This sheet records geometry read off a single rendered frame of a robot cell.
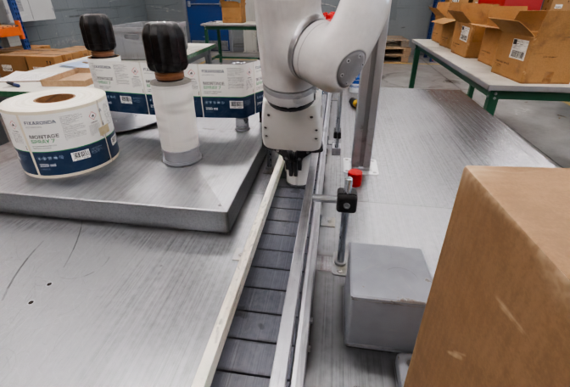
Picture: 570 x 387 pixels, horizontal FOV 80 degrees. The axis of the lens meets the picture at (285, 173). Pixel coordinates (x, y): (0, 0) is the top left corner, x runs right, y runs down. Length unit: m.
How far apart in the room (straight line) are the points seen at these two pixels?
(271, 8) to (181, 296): 0.41
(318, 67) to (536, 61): 2.04
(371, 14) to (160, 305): 0.47
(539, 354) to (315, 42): 0.33
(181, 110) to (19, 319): 0.44
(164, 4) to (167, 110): 8.55
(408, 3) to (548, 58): 6.29
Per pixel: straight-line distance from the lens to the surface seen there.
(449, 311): 0.30
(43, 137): 0.84
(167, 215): 0.68
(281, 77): 0.47
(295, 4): 0.43
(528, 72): 2.38
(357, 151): 0.86
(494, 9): 3.10
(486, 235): 0.24
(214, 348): 0.39
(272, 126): 0.55
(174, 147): 0.79
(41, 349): 0.57
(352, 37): 0.40
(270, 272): 0.50
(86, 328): 0.57
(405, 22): 8.53
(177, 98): 0.75
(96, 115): 0.85
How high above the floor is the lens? 1.23
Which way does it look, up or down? 28 degrees down
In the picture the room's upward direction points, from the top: straight up
